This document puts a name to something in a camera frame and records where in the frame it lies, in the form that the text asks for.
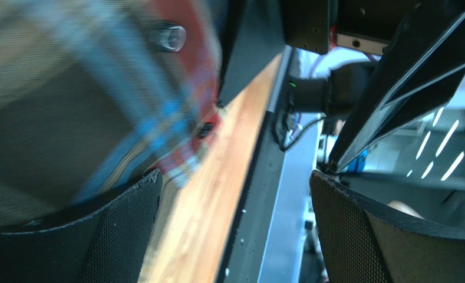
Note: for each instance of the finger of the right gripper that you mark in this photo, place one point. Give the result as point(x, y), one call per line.
point(251, 38)
point(420, 71)

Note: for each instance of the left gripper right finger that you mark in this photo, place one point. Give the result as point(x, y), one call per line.
point(363, 240)

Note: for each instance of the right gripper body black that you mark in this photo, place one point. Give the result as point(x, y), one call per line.
point(320, 26)

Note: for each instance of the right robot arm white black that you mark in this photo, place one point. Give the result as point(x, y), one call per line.
point(335, 96)

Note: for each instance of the plaid long sleeve shirt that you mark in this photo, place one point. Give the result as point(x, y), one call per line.
point(94, 94)

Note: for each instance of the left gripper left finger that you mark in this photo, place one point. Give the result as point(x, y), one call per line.
point(101, 240)

